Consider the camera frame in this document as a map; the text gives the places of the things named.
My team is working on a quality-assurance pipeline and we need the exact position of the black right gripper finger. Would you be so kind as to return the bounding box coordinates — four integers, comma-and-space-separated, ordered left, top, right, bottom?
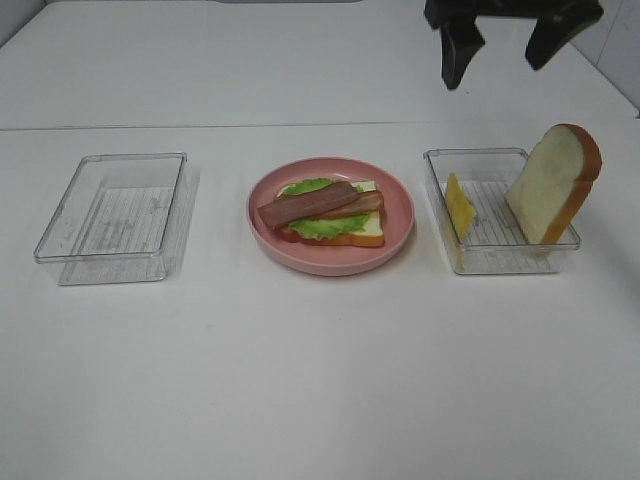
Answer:
440, 15, 485, 90
525, 12, 600, 70

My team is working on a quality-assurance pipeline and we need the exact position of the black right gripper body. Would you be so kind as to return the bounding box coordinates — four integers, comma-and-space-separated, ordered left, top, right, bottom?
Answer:
424, 0, 604, 29

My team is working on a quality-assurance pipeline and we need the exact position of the bread slice from tray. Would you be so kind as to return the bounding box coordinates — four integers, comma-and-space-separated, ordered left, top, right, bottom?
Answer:
275, 180, 384, 248

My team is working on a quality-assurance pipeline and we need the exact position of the green lettuce leaf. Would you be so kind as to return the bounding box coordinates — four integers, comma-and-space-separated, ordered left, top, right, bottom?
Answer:
277, 178, 382, 242

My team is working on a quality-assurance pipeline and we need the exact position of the bread slice in right tray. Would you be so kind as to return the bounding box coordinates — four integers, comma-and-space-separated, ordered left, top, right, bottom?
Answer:
506, 124, 602, 244

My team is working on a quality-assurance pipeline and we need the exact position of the yellow cheese slice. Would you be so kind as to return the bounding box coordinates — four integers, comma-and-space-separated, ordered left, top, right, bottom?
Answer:
445, 172, 475, 242

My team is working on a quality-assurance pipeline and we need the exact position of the right clear plastic tray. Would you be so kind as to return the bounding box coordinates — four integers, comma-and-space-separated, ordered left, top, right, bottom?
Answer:
423, 148, 581, 275

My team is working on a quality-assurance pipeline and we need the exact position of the clear plastic tray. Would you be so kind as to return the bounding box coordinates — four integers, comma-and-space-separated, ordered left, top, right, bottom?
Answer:
423, 148, 581, 275
33, 152, 199, 286

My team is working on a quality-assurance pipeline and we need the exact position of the pink round plate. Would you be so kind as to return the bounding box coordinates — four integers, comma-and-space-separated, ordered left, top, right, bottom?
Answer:
247, 157, 415, 276

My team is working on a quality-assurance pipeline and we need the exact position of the left clear plastic tray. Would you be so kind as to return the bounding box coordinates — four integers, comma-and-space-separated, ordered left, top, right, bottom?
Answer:
33, 152, 199, 286

